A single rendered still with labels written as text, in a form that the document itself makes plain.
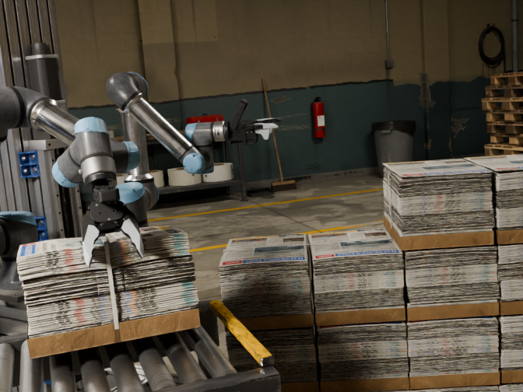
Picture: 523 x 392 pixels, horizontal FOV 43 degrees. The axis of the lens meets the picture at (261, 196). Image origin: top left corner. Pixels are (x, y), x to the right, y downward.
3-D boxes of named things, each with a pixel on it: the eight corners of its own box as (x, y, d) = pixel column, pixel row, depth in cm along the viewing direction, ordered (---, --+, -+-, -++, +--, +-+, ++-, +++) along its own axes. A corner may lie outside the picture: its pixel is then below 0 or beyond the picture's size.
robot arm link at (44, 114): (34, 116, 201) (139, 181, 175) (0, 119, 193) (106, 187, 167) (37, 78, 197) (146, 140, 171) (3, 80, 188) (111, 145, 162)
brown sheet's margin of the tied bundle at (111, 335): (118, 316, 177) (116, 301, 177) (131, 339, 150) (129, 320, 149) (95, 321, 175) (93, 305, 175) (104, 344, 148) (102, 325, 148)
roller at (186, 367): (173, 320, 180) (159, 309, 178) (219, 390, 136) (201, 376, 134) (160, 334, 179) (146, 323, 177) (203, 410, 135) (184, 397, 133)
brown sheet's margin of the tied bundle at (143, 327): (177, 306, 182) (175, 291, 181) (201, 327, 154) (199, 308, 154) (118, 316, 177) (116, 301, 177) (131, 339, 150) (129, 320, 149)
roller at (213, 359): (193, 325, 182) (191, 307, 181) (246, 396, 138) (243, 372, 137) (175, 328, 180) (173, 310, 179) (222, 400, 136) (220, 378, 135)
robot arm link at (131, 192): (110, 224, 246) (106, 187, 244) (122, 216, 259) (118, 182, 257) (142, 222, 244) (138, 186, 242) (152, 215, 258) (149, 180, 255)
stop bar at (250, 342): (220, 306, 180) (219, 299, 180) (276, 364, 140) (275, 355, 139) (208, 308, 179) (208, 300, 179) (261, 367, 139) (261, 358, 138)
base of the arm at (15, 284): (-12, 287, 210) (-16, 256, 209) (29, 274, 223) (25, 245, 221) (19, 292, 202) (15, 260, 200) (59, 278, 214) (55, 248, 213)
